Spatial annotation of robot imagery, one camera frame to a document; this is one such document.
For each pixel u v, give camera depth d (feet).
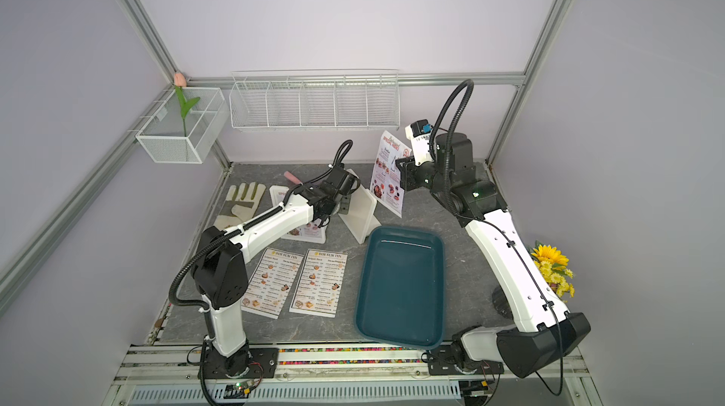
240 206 3.47
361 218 3.25
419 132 1.87
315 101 3.25
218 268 1.58
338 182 2.26
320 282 2.91
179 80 2.92
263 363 2.41
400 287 2.85
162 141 2.53
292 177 3.70
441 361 2.42
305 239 3.10
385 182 2.46
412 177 1.96
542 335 1.23
